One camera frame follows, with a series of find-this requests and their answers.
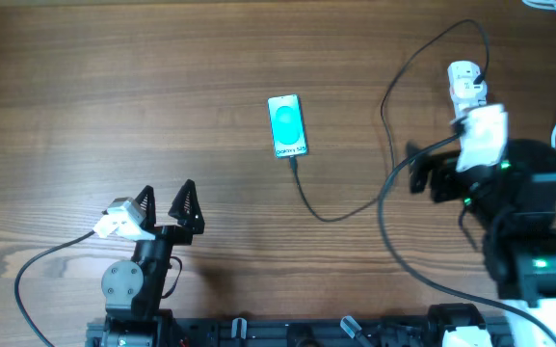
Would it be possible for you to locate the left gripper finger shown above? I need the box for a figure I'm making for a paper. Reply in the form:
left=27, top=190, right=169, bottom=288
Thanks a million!
left=168, top=179, right=205, bottom=234
left=135, top=185, right=156, bottom=229

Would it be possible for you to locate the Galaxy S25 smartphone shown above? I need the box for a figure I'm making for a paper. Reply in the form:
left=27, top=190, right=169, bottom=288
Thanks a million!
left=267, top=94, right=308, bottom=159

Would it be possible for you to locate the black USB charging cable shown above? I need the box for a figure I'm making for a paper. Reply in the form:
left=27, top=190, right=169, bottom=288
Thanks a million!
left=288, top=18, right=493, bottom=224

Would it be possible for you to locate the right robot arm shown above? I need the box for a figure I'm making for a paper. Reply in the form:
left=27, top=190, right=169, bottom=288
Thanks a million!
left=406, top=139, right=556, bottom=346

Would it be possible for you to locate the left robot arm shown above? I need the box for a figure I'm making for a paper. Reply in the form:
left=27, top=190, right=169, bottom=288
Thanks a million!
left=85, top=179, right=205, bottom=347

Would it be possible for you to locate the white USB charger plug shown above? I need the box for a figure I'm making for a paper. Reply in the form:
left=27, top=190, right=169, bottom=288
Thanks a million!
left=450, top=77, right=488, bottom=103

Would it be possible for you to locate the white power strip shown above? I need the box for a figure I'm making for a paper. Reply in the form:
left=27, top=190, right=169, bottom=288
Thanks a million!
left=447, top=61, right=488, bottom=119

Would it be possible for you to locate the right black camera cable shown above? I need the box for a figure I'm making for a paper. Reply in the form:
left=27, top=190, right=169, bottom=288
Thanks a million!
left=376, top=133, right=556, bottom=347

